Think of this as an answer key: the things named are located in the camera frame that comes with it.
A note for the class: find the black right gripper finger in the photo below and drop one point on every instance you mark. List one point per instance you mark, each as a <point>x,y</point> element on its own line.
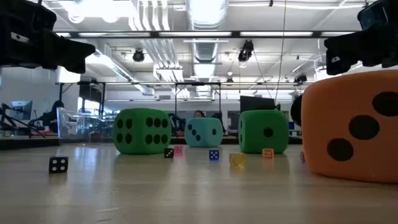
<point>345,53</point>

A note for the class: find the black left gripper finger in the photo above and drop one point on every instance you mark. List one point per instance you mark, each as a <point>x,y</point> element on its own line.
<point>68,53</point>

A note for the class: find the large orange foam die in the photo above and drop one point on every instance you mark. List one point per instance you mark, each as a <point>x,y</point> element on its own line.
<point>351,124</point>

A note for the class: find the large green foam die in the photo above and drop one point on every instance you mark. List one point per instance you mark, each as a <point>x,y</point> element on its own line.
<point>262,132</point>
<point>141,132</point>

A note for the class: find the small black die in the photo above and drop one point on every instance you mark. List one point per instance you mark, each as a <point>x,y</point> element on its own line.
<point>58,165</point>
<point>168,153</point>

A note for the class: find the small pink die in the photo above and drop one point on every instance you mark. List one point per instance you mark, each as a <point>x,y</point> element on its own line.
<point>178,150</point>

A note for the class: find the small yellow translucent die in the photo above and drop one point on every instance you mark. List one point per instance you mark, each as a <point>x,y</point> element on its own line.
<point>237,160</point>

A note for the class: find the large teal foam die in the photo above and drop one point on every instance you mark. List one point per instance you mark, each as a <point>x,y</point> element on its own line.
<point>203,133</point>

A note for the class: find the small blue die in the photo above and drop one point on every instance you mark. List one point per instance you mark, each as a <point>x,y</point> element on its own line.
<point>214,155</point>

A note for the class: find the black background robot arm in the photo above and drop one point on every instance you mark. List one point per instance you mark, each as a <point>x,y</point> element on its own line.
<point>177,123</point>
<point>219,119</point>
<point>40,119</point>

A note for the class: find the black ceiling spotlight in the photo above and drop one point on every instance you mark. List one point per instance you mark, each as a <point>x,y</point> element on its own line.
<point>138,56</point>
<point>247,48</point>
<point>300,78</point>

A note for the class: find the person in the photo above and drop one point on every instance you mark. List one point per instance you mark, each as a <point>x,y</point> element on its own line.
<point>199,114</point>
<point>57,115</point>

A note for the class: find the small grey-screen monitor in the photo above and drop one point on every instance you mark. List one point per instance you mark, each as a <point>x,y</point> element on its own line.
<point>21,110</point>

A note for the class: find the clear plastic box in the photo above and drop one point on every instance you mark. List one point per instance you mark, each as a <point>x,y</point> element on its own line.
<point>71,124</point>

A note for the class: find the black computer monitor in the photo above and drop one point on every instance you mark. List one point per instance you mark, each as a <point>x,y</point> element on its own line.
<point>256,104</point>

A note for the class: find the small purple translucent die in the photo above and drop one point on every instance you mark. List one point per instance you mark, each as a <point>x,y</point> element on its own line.
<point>302,157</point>

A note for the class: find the small orange translucent die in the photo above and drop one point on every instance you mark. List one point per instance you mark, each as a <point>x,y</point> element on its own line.
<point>268,154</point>

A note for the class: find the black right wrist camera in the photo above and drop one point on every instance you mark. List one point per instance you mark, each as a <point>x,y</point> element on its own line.
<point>373,15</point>

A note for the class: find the white cylindrical camera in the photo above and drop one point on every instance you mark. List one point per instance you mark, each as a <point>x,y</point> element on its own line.
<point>296,110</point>

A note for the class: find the black aluminium table frame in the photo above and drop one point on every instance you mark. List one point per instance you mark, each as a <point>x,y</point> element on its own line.
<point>25,143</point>

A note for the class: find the black overhead frame bar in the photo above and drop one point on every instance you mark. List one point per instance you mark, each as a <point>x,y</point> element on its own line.
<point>236,34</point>

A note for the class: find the black background rig frame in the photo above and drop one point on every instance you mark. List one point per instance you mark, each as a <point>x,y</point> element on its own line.
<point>198,83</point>

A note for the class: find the silver ventilation duct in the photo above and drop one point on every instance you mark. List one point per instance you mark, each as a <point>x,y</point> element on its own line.
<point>205,49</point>

